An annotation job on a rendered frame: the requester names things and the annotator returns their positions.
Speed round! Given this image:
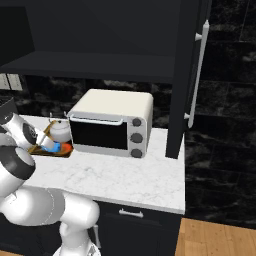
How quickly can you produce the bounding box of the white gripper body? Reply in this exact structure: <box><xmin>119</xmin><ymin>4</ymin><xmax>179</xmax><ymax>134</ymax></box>
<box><xmin>35</xmin><ymin>132</ymin><xmax>57</xmax><ymax>151</ymax></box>

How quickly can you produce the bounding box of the wooden tray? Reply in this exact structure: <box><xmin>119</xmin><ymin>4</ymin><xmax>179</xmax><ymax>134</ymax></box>
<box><xmin>27</xmin><ymin>141</ymin><xmax>75</xmax><ymax>159</ymax></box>

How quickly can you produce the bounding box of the white kettle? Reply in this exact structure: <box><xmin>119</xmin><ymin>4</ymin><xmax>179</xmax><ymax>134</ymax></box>
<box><xmin>47</xmin><ymin>118</ymin><xmax>72</xmax><ymax>143</ymax></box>

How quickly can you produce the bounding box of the black base cabinet door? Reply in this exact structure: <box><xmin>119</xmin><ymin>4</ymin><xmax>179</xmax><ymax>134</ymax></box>
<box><xmin>89</xmin><ymin>214</ymin><xmax>181</xmax><ymax>256</ymax></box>

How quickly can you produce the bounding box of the blue object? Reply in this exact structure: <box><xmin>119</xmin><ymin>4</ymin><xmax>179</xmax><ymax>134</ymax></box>
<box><xmin>49</xmin><ymin>142</ymin><xmax>62</xmax><ymax>154</ymax></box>

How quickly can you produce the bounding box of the orange object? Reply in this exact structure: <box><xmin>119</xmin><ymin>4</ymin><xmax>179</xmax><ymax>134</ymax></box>
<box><xmin>61</xmin><ymin>143</ymin><xmax>74</xmax><ymax>154</ymax></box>

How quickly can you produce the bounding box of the white toaster oven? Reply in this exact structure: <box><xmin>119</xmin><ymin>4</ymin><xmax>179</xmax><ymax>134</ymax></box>
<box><xmin>67</xmin><ymin>88</ymin><xmax>155</xmax><ymax>160</ymax></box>

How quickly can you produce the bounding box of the grey toaster oven knob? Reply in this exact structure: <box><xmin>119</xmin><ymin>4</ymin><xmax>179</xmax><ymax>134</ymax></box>
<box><xmin>131</xmin><ymin>117</ymin><xmax>143</xmax><ymax>128</ymax></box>
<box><xmin>130</xmin><ymin>148</ymin><xmax>143</xmax><ymax>159</ymax></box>
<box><xmin>130</xmin><ymin>132</ymin><xmax>143</xmax><ymax>144</ymax></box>

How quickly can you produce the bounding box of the black drawer front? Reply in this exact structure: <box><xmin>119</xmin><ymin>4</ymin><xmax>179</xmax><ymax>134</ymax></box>
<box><xmin>95</xmin><ymin>200</ymin><xmax>183</xmax><ymax>231</ymax></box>

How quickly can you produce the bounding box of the white toaster oven handle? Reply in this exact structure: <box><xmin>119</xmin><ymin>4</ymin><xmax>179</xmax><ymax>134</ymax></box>
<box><xmin>68</xmin><ymin>113</ymin><xmax>125</xmax><ymax>127</ymax></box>

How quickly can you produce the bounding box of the white wall outlet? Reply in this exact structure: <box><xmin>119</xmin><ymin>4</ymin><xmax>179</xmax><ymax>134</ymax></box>
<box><xmin>0</xmin><ymin>73</ymin><xmax>11</xmax><ymax>91</ymax></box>
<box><xmin>7</xmin><ymin>73</ymin><xmax>24</xmax><ymax>91</ymax></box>

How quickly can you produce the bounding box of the white base cabinet handle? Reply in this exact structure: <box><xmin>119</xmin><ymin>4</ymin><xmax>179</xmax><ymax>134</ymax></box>
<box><xmin>92</xmin><ymin>224</ymin><xmax>102</xmax><ymax>250</ymax></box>

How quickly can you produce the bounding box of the white drawer handle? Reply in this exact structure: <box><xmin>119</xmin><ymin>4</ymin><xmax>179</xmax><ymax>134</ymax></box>
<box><xmin>118</xmin><ymin>208</ymin><xmax>145</xmax><ymax>219</ymax></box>

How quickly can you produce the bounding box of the black wall cabinet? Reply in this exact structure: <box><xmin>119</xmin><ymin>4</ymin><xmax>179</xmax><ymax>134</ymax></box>
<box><xmin>0</xmin><ymin>0</ymin><xmax>183</xmax><ymax>85</ymax></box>

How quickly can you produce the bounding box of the white cabinet door handle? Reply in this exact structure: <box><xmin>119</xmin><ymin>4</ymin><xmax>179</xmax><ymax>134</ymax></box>
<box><xmin>183</xmin><ymin>19</ymin><xmax>211</xmax><ymax>130</ymax></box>

